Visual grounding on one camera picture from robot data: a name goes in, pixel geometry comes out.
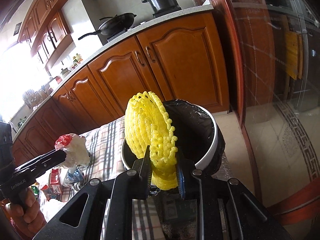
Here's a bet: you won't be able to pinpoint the yellow foam fruit net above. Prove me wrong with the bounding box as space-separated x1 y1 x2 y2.
124 91 178 191

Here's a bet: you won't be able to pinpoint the white trash bin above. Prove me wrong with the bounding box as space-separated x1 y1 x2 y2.
120 103 219 170

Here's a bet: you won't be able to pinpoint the black trash bag liner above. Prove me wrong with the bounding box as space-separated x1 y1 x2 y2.
124 93 225 199

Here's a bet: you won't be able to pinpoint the lower wooden kitchen cabinets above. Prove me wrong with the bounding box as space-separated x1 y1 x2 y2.
12 10 229 165

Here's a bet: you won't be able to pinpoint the person's left hand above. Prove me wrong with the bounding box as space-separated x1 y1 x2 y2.
4 188 47 239

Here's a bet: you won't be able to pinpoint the small red packet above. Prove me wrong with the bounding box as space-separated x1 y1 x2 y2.
50 168 62 194

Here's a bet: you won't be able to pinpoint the blue crumpled wrapper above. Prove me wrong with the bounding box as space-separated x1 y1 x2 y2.
62 167 85 191

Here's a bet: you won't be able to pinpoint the plaid tablecloth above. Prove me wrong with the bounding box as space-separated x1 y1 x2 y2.
37 115 226 240

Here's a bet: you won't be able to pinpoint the black wok pan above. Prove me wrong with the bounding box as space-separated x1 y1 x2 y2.
78 12 137 40

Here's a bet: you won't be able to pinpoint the steel cooking pot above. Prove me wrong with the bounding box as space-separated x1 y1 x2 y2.
142 0 181 14

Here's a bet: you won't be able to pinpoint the black camera box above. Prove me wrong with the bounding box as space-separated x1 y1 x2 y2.
0 121 14 168

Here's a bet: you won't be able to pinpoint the upper wooden wall cabinets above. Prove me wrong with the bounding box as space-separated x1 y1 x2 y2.
18 0 69 64

